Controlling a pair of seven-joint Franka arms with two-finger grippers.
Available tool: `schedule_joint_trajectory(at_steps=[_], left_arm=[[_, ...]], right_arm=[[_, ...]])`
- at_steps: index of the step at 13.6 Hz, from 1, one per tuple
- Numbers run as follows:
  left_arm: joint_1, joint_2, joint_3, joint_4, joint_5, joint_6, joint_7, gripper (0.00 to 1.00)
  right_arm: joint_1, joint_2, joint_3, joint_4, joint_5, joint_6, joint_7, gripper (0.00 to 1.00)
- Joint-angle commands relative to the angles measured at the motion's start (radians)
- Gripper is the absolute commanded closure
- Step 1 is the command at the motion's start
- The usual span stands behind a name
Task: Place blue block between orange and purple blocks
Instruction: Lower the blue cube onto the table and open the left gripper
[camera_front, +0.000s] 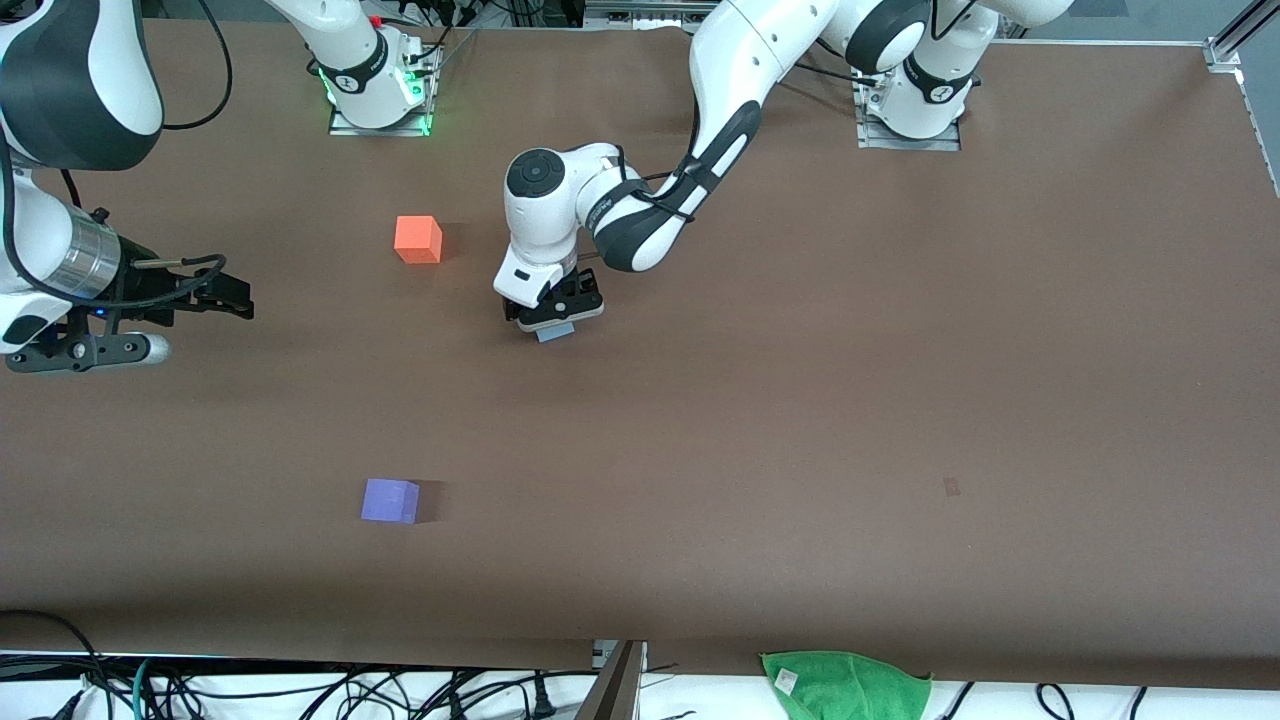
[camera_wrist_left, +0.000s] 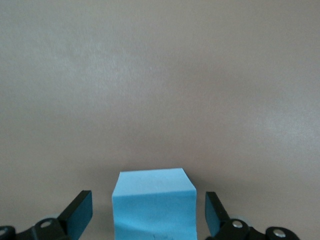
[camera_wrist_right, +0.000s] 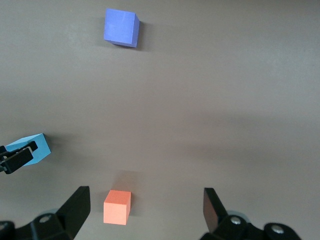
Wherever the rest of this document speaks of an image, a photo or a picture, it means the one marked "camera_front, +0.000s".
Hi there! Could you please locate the orange foam block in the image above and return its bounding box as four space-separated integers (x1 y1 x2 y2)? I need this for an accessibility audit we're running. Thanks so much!
394 215 444 265

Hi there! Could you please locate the purple foam block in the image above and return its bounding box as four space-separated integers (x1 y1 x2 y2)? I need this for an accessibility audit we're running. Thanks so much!
361 478 421 525

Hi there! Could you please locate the green cloth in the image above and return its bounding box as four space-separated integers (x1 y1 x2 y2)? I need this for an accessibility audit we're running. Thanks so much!
760 651 934 720

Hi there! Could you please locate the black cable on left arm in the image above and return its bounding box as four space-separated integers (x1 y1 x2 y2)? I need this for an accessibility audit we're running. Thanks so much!
612 95 706 226

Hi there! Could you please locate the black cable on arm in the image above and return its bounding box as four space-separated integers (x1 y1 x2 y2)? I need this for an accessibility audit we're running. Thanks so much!
0 0 235 309
612 95 706 226

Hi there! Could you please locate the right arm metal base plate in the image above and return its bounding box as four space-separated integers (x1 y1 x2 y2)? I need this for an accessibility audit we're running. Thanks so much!
329 45 441 137

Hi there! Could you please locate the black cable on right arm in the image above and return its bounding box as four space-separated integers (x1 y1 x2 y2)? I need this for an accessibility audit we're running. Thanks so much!
0 0 235 309

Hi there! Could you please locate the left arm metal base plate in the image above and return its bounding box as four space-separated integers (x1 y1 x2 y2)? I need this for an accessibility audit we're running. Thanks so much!
855 80 963 152

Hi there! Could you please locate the black looping floor cable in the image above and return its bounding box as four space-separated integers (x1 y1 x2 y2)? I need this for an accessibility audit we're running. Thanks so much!
0 610 116 720

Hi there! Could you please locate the dark metal post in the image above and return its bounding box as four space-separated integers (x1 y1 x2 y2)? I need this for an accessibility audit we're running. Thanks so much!
575 640 647 720

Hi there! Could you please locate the black tangled floor cable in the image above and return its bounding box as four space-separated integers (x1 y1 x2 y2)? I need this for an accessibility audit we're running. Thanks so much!
150 665 601 720

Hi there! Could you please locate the aluminium frame profile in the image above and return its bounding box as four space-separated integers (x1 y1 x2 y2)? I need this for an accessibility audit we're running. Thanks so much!
1205 0 1280 196

